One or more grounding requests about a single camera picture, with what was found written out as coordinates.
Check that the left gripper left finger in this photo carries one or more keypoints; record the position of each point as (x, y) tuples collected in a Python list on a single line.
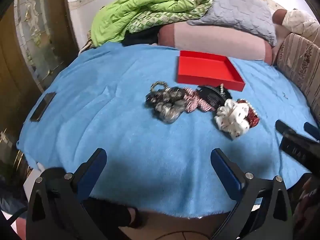
[(88, 174)]

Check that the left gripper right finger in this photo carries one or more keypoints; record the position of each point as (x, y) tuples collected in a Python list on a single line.
[(229, 173)]

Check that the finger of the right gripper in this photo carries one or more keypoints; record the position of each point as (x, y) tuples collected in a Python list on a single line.
[(285, 130), (312, 130)]

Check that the dark red dotted scrunchie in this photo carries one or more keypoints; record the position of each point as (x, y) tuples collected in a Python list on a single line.
[(252, 117)]

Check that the white dotted scrunchie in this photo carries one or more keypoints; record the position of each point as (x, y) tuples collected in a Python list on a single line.
[(231, 118)]

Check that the black hair claw clip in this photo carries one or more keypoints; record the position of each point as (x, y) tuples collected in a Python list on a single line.
[(215, 96)]

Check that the red white plaid scrunchie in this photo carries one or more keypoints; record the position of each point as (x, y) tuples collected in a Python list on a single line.
[(194, 101)]

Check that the grey black scrunchie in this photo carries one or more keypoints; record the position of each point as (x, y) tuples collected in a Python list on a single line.
[(167, 104)]

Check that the striped floral cushion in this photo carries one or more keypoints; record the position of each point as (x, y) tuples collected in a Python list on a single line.
[(298, 60)]

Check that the dark phone on blanket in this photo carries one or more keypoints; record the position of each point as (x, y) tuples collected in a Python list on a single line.
[(41, 108)]

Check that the pink bolster cushion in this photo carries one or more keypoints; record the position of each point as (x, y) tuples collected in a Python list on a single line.
[(215, 40)]

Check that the blue towel blanket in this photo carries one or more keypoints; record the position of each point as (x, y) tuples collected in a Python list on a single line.
[(100, 103)]

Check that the red tray box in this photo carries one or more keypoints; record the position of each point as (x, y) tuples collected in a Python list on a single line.
[(197, 68)]

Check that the white patterned cloth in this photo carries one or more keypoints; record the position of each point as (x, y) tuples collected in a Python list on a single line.
[(300, 23)]

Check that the grey quilted pillow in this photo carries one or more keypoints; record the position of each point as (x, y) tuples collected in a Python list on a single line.
[(251, 16)]

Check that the ornate glass door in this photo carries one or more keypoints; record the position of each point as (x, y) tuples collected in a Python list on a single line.
[(46, 38)]

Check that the green quilt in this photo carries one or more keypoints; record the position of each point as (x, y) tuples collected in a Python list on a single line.
[(113, 20)]

